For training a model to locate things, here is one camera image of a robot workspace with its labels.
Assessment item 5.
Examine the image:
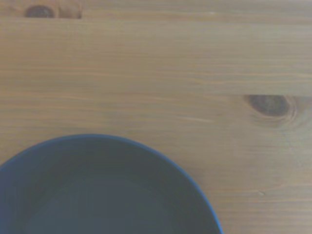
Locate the blue ceramic bowl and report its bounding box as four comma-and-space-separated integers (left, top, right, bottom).
0, 134, 225, 234

